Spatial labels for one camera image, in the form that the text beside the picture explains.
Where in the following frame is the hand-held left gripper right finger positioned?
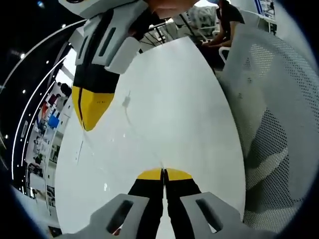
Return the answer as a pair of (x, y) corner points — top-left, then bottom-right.
(164, 168), (250, 239)

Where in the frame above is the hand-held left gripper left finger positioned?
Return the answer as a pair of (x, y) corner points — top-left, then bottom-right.
(74, 168), (165, 239)

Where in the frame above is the clear resealable bag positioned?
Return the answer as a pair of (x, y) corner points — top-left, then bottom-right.
(74, 88), (167, 176)

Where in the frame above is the person's right hand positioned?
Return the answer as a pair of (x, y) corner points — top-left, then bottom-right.
(149, 0), (200, 19)

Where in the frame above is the white mesh chair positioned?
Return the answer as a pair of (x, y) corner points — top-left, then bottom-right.
(218, 24), (319, 233)

